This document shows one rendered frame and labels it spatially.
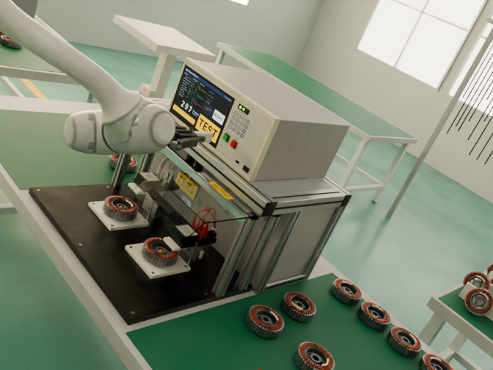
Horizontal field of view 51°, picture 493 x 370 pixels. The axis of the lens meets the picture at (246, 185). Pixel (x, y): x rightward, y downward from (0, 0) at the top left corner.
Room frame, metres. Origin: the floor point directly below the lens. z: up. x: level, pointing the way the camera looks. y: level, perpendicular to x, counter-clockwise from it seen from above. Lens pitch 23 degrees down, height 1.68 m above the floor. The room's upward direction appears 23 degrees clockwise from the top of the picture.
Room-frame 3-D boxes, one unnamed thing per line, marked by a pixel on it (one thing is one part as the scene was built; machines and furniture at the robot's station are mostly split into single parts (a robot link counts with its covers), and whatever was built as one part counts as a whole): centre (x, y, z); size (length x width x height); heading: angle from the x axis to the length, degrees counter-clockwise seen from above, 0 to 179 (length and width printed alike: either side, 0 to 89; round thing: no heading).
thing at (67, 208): (1.45, 0.25, 0.76); 0.64 x 0.47 x 0.02; 53
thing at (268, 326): (1.29, -0.21, 0.77); 0.11 x 0.11 x 0.04
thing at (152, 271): (1.36, 0.16, 0.78); 0.15 x 0.15 x 0.01; 53
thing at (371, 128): (5.28, -0.23, 0.37); 2.10 x 0.90 x 0.75; 53
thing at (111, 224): (1.51, 0.35, 0.78); 0.15 x 0.15 x 0.01; 53
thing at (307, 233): (1.56, -0.24, 0.91); 0.28 x 0.03 x 0.32; 143
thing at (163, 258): (1.36, 0.16, 0.80); 0.11 x 0.11 x 0.04
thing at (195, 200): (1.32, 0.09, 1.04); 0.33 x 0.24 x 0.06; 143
